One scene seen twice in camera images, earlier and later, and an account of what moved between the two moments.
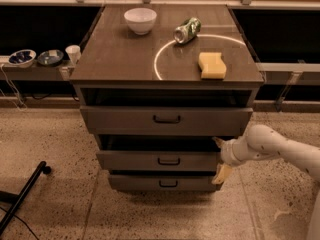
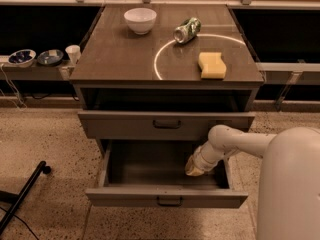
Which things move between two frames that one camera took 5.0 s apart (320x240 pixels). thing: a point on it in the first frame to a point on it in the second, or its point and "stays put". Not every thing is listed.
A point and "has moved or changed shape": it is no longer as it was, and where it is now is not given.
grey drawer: x=157 y=160 has moved or changed shape
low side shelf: x=36 y=72 stays put
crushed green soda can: x=187 y=31 stays put
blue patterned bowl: x=22 y=58 stays put
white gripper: x=228 y=154 to x=200 y=162
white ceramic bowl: x=140 y=20 stays put
